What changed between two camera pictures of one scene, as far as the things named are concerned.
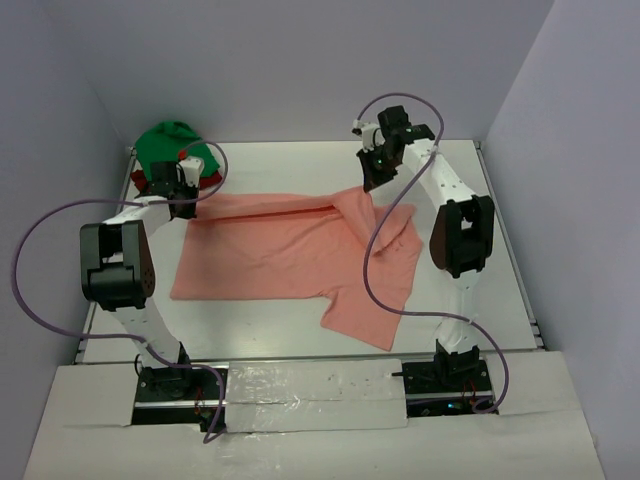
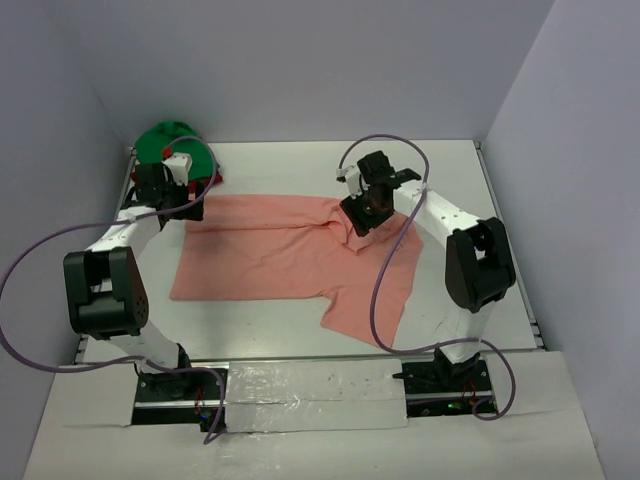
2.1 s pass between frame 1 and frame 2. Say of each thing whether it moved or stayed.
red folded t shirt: stayed
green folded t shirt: stayed
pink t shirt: stayed
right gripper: moved
